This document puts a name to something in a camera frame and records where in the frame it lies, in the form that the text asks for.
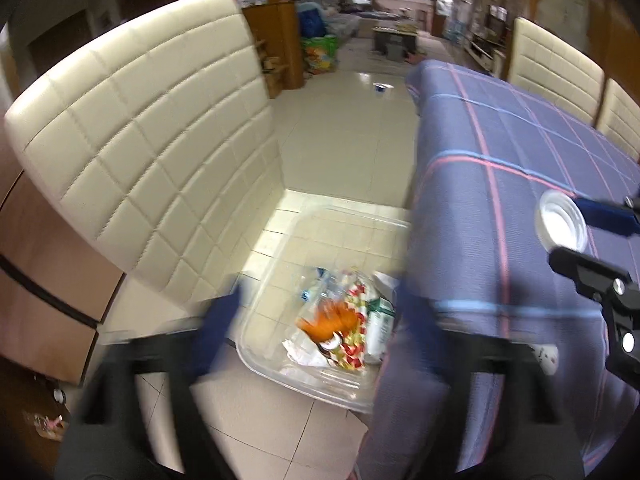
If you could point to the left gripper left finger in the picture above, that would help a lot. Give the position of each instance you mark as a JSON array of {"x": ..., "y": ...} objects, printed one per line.
[{"x": 107, "y": 437}]

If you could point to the wooden divider cabinet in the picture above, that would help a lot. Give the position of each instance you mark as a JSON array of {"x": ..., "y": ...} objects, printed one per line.
[{"x": 276, "y": 32}]

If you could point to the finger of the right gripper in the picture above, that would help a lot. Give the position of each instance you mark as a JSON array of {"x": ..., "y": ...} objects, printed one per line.
[
  {"x": 591, "y": 276},
  {"x": 620, "y": 219}
]

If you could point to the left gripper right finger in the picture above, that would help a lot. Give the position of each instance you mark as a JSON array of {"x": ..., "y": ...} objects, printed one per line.
[{"x": 500, "y": 418}]

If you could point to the red yellow snack wrapper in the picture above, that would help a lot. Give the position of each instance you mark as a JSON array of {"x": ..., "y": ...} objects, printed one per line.
[{"x": 351, "y": 354}]

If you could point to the cream quilted chair right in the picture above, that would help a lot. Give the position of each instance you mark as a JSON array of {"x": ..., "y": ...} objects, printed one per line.
[{"x": 619, "y": 119}]

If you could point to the colourful printed bag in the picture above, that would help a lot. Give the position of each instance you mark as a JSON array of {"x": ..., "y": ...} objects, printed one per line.
[{"x": 319, "y": 54}]

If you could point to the cream quilted chair left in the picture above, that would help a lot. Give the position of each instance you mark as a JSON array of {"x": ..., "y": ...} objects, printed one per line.
[{"x": 155, "y": 143}]

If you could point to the cream quilted chair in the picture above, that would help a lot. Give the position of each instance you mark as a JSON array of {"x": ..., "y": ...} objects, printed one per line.
[
  {"x": 155, "y": 143},
  {"x": 619, "y": 119},
  {"x": 544, "y": 64}
]

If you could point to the grey sofa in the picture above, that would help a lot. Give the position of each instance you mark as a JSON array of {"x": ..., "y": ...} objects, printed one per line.
[{"x": 342, "y": 25}]

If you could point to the small jar red-white lid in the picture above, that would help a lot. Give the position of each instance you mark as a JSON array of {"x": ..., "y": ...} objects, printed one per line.
[{"x": 332, "y": 345}]

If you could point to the white green carton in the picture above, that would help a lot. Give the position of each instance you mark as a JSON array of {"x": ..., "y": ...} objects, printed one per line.
[{"x": 380, "y": 325}]

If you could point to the cream quilted chair centre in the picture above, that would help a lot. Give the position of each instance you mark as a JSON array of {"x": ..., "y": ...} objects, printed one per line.
[{"x": 544, "y": 64}]

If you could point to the clear plastic trash bin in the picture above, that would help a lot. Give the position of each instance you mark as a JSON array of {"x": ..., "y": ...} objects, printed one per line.
[{"x": 349, "y": 239}]

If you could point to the orange wrapper scrap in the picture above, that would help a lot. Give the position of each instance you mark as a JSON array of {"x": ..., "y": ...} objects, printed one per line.
[{"x": 331, "y": 317}]

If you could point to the white plastic lid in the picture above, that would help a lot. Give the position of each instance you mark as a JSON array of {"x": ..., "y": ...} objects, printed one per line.
[{"x": 559, "y": 222}]

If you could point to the purple plaid tablecloth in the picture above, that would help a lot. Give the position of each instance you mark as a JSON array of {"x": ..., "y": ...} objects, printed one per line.
[{"x": 485, "y": 153}]

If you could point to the dark coffee table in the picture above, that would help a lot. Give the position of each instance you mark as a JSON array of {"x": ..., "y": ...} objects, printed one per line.
[{"x": 386, "y": 39}]

